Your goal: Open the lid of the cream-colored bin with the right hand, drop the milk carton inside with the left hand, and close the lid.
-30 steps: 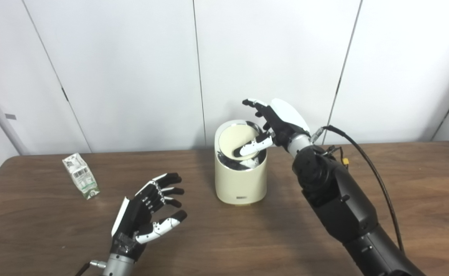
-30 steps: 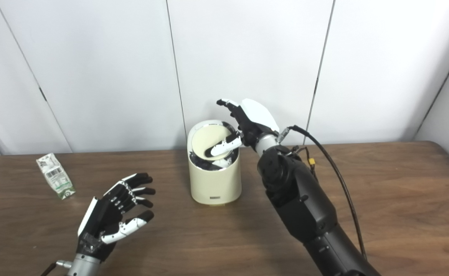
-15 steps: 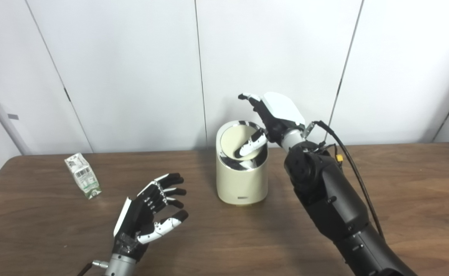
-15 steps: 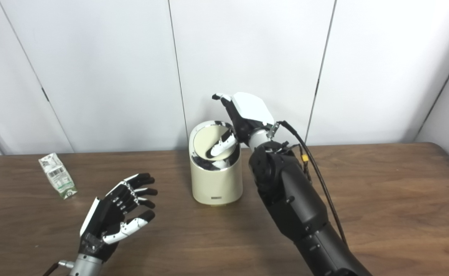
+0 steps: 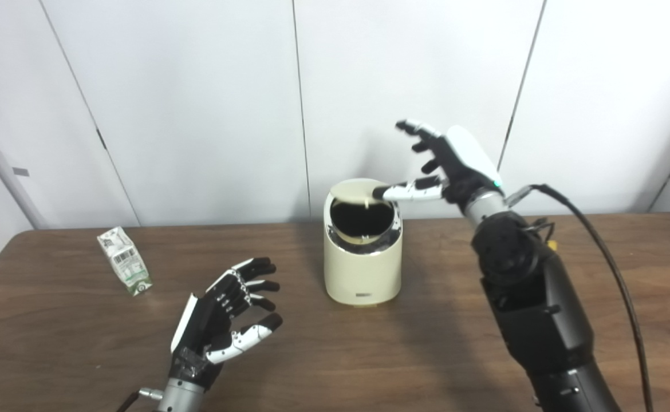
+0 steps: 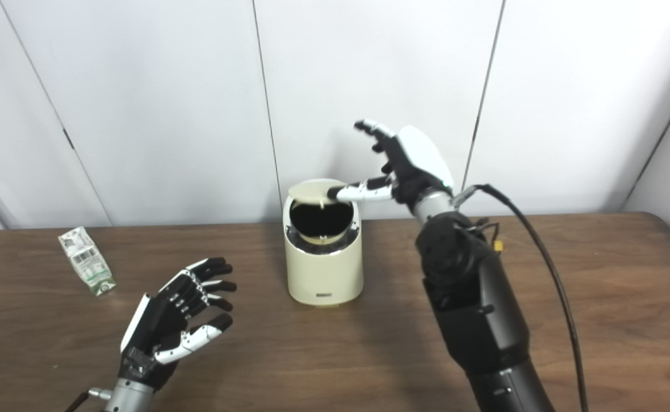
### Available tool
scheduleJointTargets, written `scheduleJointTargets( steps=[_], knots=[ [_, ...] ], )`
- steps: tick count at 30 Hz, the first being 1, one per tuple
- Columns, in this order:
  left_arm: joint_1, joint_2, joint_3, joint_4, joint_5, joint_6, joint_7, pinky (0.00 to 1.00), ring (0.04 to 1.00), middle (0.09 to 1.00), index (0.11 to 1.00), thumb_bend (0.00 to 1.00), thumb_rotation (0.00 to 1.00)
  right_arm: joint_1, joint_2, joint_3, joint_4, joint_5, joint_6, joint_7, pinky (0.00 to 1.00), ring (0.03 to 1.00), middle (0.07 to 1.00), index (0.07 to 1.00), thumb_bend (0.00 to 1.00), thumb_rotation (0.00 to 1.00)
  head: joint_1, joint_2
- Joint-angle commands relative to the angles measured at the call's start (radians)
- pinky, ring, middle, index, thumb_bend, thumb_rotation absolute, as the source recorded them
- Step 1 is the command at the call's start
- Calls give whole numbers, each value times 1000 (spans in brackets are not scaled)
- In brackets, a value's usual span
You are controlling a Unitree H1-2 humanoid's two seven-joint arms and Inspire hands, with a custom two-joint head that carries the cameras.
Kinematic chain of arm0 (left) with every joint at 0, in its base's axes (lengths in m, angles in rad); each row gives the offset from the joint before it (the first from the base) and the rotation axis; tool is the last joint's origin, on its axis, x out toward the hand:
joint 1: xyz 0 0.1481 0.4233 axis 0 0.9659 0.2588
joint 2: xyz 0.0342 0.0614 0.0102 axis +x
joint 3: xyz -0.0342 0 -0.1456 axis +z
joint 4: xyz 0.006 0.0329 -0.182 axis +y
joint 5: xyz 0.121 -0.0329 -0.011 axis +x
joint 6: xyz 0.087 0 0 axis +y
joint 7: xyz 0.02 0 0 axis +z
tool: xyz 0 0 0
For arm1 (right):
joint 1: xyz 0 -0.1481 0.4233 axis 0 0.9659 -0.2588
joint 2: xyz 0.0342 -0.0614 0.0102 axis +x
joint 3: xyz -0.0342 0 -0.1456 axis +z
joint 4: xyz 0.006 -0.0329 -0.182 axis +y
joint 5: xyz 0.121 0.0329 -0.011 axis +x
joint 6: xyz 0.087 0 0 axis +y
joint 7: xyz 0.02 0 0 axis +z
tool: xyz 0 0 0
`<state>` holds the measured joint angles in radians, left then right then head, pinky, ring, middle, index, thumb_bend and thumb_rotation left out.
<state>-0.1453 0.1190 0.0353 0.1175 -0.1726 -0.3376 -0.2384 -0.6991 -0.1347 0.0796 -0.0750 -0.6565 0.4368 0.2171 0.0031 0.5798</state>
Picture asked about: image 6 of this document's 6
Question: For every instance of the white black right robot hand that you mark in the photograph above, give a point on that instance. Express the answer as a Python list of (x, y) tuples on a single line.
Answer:
[(418, 160)]

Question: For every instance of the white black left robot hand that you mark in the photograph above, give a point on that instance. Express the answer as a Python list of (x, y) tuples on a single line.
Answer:
[(152, 332)]

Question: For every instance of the green white milk carton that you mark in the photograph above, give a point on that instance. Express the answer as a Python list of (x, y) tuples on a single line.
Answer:
[(87, 261)]

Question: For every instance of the cream round bin lid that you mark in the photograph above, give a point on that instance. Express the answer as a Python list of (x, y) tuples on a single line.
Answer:
[(312, 190)]

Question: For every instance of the cream-colored desktop bin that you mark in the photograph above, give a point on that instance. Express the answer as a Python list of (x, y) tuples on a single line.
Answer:
[(323, 272)]

